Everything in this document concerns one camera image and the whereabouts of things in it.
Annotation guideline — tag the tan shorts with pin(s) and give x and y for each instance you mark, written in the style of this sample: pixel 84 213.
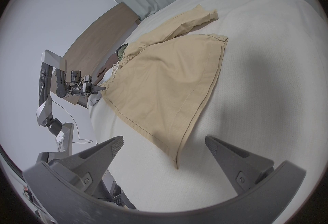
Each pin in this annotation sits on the tan shorts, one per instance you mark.
pixel 166 77

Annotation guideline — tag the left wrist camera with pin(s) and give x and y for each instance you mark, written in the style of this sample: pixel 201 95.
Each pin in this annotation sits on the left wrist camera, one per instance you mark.
pixel 88 78

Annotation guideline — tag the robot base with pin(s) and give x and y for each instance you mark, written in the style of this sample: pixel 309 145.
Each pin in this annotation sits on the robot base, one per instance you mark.
pixel 112 189

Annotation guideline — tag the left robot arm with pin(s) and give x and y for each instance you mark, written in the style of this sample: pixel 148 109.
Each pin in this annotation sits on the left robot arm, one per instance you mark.
pixel 44 82

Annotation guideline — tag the green garment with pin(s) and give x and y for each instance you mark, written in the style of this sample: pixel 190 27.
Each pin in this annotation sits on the green garment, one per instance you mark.
pixel 121 52

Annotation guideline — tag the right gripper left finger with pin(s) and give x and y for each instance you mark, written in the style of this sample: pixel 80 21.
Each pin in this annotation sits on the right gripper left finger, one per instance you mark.
pixel 97 161

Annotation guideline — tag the brown garment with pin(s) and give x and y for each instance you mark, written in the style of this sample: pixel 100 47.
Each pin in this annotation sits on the brown garment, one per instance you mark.
pixel 107 64

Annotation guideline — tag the white garment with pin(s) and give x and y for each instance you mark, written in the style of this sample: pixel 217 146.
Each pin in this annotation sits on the white garment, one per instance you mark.
pixel 93 101

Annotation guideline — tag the bed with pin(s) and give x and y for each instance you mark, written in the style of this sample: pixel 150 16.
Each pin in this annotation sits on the bed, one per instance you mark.
pixel 256 64

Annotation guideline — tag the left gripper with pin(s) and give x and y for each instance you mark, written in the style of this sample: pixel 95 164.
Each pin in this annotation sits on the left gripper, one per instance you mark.
pixel 88 88

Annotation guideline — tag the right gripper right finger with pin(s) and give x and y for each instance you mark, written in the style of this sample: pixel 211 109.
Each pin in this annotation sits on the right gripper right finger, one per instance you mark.
pixel 230 161

